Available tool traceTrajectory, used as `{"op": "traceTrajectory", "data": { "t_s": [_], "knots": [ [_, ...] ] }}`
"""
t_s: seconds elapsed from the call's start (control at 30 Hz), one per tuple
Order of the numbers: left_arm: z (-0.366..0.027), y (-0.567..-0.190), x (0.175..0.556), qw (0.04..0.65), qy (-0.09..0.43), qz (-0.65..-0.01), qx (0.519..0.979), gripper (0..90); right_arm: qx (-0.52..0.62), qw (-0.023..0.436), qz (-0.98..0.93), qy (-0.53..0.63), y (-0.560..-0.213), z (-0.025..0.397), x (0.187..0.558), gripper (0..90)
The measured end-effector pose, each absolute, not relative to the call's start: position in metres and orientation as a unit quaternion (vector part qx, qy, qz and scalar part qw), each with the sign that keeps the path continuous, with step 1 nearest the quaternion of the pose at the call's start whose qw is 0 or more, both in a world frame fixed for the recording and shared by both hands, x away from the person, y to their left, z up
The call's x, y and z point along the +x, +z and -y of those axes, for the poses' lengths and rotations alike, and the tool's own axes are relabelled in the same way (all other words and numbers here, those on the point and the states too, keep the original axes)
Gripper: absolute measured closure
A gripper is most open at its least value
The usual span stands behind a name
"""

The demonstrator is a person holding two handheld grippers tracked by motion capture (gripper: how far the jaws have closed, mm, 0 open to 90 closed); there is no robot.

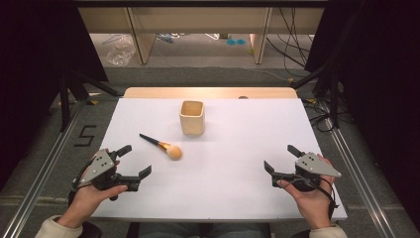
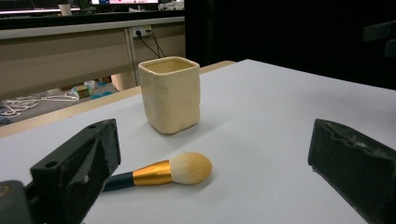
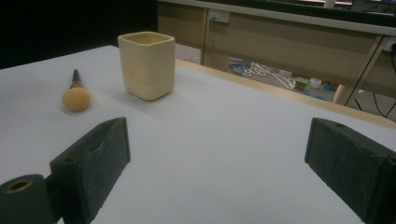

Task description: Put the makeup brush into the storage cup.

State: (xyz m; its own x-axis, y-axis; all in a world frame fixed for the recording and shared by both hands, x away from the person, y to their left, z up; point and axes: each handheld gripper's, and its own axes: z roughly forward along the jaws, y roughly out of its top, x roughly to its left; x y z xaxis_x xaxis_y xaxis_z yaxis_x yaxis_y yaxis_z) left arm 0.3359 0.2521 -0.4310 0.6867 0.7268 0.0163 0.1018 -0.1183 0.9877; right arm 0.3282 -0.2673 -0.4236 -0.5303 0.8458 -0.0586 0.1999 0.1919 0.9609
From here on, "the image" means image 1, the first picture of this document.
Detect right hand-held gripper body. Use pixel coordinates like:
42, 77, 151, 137
271, 152, 343, 193

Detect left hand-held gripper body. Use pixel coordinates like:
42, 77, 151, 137
71, 149, 141, 201

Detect makeup brush with black handle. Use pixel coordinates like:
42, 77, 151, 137
139, 133, 183, 162

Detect square wooden cup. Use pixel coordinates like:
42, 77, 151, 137
178, 99, 206, 137

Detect person's left hand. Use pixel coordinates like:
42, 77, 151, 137
58, 149, 129, 230

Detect person's right hand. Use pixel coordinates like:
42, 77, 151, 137
276, 153, 337, 230

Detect black metal stand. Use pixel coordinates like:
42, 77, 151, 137
289, 64, 342, 131
58, 65, 124, 134

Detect wooden table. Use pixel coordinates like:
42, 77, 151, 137
123, 86, 299, 100

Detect clear plastic bag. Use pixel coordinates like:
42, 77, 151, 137
105, 35, 137, 67

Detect black curtain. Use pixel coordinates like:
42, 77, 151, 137
0, 0, 111, 191
304, 0, 420, 229

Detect pair of blue discs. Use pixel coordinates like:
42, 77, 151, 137
225, 38, 248, 47

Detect beige desk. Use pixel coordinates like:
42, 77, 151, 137
78, 6, 325, 65

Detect right hand-held gripper cable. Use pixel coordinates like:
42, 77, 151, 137
279, 177, 341, 221

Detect aluminium floor rail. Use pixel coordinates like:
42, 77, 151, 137
0, 98, 87, 238
320, 98, 395, 238

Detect black floor cables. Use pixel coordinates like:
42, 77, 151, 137
264, 7, 315, 69

